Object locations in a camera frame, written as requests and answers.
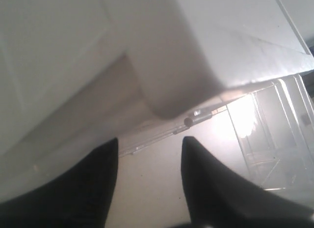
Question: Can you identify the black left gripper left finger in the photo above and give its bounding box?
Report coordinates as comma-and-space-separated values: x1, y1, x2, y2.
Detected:
0, 138, 118, 228

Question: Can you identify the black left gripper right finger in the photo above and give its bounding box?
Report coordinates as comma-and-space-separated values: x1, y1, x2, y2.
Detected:
181, 136, 314, 228

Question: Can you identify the clear drawer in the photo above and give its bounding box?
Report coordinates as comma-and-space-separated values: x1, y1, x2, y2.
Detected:
220, 75, 314, 192

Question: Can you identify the white plastic drawer cabinet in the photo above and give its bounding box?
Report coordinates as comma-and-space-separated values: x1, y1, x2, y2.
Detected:
0, 0, 314, 200

